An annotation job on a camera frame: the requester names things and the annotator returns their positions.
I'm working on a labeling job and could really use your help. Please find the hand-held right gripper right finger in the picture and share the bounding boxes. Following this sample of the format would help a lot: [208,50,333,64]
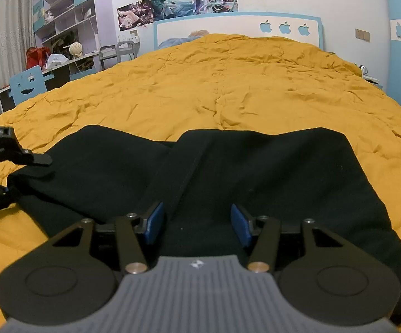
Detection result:
[230,203,347,274]

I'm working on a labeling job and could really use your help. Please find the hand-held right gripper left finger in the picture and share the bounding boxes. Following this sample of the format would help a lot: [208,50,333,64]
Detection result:
[49,201,167,275]

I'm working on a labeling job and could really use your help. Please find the black pants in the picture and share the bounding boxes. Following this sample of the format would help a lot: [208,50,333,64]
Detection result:
[7,125,401,327]

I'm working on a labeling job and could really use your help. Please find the blue smiley chair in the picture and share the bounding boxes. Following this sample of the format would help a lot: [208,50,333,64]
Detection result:
[8,65,47,107]

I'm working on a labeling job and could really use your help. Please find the red bag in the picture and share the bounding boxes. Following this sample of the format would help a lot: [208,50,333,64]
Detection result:
[26,46,52,69]

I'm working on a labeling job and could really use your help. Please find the white plastic bag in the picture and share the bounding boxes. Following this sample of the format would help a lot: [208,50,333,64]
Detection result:
[45,53,70,70]

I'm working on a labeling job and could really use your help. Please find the patterned curtain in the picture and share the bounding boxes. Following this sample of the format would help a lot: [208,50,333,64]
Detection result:
[0,0,36,125]

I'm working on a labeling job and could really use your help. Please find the white desk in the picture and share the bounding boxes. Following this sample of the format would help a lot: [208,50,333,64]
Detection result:
[0,50,101,112]

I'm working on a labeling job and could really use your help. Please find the yellow blanket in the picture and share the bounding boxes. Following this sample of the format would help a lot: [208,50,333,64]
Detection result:
[0,34,401,333]

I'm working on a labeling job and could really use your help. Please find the white and blue shelf unit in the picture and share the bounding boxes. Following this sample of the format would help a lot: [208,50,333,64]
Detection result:
[32,0,99,48]

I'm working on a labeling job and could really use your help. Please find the blue printed pillow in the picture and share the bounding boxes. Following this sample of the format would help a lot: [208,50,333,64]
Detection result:
[158,29,209,48]

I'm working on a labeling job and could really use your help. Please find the white and blue headboard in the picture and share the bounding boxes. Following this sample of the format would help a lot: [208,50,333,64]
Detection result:
[153,12,325,51]

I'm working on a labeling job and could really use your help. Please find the pink-toned wall poster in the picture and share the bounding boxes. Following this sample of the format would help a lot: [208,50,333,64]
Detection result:
[117,1,153,32]

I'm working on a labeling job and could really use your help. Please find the dark green wall poster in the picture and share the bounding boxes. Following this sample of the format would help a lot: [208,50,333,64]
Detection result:
[151,0,193,22]

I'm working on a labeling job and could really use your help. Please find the pale blue wall poster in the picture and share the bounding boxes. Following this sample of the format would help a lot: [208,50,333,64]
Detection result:
[190,0,238,16]

